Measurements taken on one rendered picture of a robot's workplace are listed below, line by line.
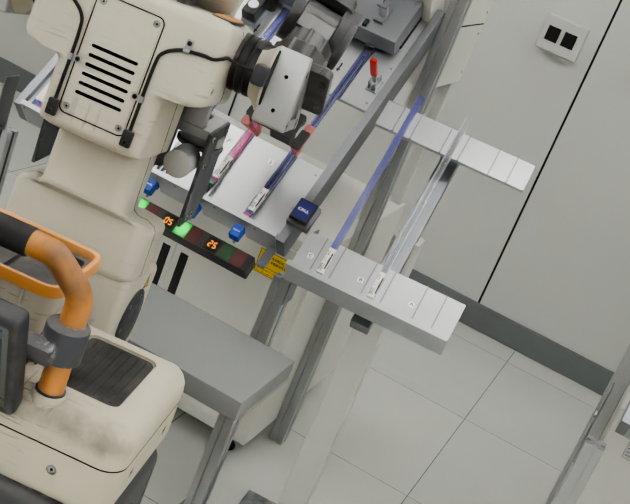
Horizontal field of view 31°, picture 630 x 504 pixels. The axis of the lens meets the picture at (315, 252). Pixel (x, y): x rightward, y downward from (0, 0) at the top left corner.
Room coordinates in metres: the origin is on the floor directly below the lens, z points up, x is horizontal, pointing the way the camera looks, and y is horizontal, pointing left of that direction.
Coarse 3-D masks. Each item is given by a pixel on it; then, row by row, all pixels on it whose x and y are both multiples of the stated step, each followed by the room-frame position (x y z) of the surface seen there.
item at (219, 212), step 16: (32, 112) 2.38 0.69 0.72; (160, 176) 2.28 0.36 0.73; (176, 192) 2.30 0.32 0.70; (208, 208) 2.27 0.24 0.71; (224, 208) 2.24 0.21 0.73; (224, 224) 2.29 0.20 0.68; (240, 224) 2.25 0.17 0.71; (256, 224) 2.22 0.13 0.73; (256, 240) 2.26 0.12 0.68; (272, 240) 2.23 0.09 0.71
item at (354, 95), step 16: (240, 16) 2.65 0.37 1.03; (272, 16) 2.66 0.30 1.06; (256, 32) 2.62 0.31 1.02; (416, 32) 2.67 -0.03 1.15; (352, 48) 2.61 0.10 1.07; (368, 48) 2.62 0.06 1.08; (352, 64) 2.58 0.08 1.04; (368, 64) 2.59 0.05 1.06; (384, 64) 2.59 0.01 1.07; (336, 80) 2.54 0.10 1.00; (352, 80) 2.54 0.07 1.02; (368, 80) 2.55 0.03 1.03; (384, 80) 2.56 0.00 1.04; (352, 96) 2.52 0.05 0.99; (368, 96) 2.52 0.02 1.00
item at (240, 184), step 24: (264, 144) 2.40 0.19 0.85; (216, 168) 2.34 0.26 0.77; (240, 168) 2.34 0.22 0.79; (264, 168) 2.35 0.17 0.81; (288, 168) 2.36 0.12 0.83; (312, 168) 2.36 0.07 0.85; (216, 192) 2.29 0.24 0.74; (240, 192) 2.30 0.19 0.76; (288, 192) 2.31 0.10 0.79; (264, 216) 2.26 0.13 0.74
